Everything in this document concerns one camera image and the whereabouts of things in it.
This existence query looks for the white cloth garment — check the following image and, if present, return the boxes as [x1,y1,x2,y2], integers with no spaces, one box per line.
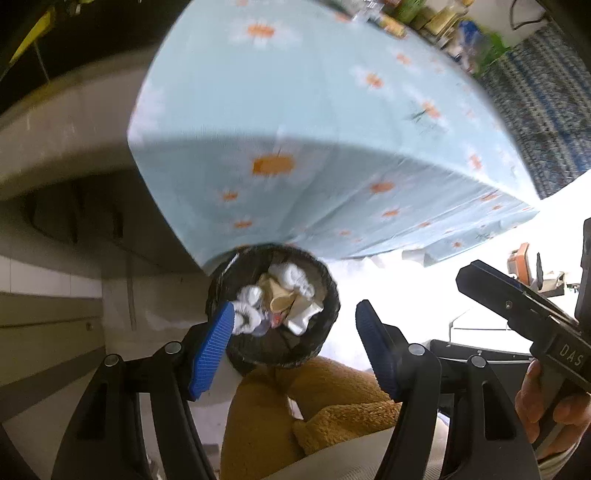
[272,413,451,480]

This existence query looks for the daisy print blue tablecloth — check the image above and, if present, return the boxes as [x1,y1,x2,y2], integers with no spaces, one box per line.
[127,0,541,278]

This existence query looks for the orange white object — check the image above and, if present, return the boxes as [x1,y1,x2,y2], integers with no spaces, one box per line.
[507,242,533,283]

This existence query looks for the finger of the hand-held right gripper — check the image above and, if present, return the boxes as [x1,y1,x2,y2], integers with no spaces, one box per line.
[455,260,575,343]

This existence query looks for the person's right hand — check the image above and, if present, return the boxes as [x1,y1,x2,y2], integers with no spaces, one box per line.
[514,360,591,460]

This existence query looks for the person's right forearm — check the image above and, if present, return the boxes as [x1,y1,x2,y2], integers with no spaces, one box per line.
[536,436,591,480]

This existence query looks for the blue woven rug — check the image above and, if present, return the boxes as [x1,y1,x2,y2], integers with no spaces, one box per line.
[475,21,591,201]

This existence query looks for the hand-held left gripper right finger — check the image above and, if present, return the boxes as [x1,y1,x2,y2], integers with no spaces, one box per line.
[355,300,541,480]

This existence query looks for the brown paper cup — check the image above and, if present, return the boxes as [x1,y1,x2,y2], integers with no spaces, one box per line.
[256,273,311,320]

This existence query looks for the white kitchen cabinet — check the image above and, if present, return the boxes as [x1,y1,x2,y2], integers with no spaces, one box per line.
[0,69,213,425]

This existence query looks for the brown fleece pants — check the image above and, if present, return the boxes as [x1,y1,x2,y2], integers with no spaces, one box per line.
[221,355,402,480]

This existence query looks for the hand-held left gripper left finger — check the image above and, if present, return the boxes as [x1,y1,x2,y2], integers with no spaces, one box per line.
[51,301,236,480]

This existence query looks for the white tissue paper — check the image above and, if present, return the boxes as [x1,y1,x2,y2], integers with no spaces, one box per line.
[281,300,325,336]

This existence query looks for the black trash bin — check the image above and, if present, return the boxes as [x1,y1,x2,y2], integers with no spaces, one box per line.
[207,244,341,370]

